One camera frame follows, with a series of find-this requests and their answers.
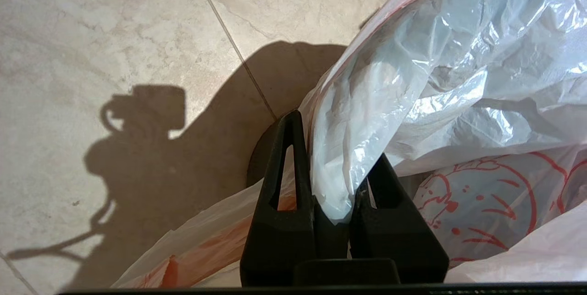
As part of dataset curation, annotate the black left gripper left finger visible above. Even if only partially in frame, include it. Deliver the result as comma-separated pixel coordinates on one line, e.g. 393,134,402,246
239,110,318,287

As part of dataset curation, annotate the black trash bin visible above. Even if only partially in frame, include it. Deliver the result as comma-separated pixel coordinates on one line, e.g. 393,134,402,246
246,120,281,190

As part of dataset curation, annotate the red printed plastic bag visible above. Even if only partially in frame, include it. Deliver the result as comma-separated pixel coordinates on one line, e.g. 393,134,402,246
111,0,587,289

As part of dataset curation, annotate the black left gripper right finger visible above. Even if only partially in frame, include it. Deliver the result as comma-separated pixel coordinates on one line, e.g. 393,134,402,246
350,152,450,284

